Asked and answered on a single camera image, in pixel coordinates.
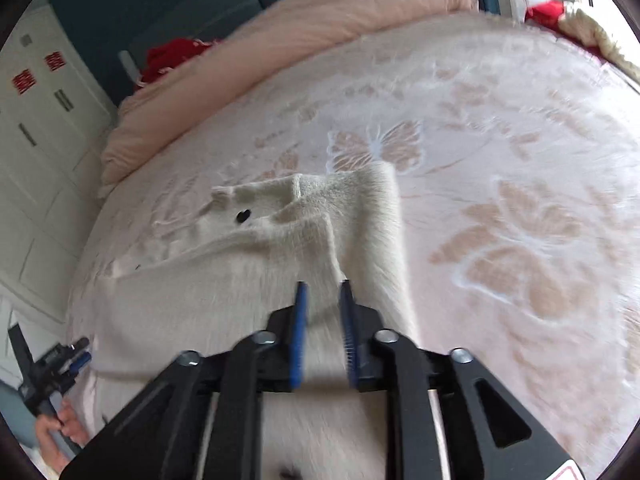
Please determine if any red pillow at headboard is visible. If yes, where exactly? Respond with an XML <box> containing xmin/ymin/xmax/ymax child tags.
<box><xmin>136</xmin><ymin>38</ymin><xmax>221</xmax><ymax>88</ymax></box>

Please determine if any beige plush toy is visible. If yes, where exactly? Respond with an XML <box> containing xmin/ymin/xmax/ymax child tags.
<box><xmin>558</xmin><ymin>2</ymin><xmax>639</xmax><ymax>82</ymax></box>

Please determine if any cream knit sweater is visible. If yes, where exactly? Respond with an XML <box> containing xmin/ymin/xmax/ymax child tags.
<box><xmin>68</xmin><ymin>162</ymin><xmax>416</xmax><ymax>479</ymax></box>

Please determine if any person's left hand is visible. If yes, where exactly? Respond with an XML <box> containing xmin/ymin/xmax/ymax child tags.
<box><xmin>35</xmin><ymin>398</ymin><xmax>90</xmax><ymax>474</ymax></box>

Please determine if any red cloth near window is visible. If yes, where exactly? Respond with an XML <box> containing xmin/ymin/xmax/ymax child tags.
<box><xmin>525</xmin><ymin>0</ymin><xmax>565</xmax><ymax>30</ymax></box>

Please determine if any pink folded duvet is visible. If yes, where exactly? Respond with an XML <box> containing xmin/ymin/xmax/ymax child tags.
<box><xmin>99</xmin><ymin>0</ymin><xmax>478</xmax><ymax>196</ymax></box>

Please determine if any pink butterfly bedspread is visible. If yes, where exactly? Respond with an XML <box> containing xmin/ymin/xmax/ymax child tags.
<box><xmin>64</xmin><ymin>8</ymin><xmax>640</xmax><ymax>480</ymax></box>

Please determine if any white panelled wardrobe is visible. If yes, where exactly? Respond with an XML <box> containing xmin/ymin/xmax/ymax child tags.
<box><xmin>1</xmin><ymin>6</ymin><xmax>116</xmax><ymax>356</ymax></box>

